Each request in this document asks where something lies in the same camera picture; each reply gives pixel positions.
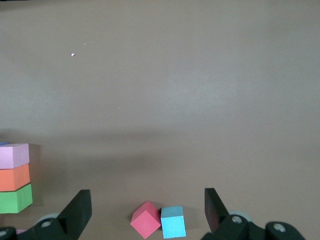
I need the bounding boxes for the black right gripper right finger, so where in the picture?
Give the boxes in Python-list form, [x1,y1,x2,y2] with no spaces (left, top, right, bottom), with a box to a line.
[201,187,307,240]

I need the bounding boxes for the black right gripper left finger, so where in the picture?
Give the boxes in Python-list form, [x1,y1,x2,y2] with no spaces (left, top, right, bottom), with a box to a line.
[0,189,93,240]

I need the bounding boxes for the green foam cube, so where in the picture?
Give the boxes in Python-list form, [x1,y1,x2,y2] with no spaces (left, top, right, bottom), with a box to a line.
[0,183,34,214]

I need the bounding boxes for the orange foam cube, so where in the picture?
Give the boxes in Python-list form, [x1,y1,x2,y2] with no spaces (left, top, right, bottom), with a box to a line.
[0,163,31,192]

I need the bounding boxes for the blue foam cube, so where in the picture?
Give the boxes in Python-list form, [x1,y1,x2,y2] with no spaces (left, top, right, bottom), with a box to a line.
[160,205,187,239]

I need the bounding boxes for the red foam cube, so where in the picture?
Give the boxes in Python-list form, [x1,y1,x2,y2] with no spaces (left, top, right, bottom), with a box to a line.
[130,200,162,239]

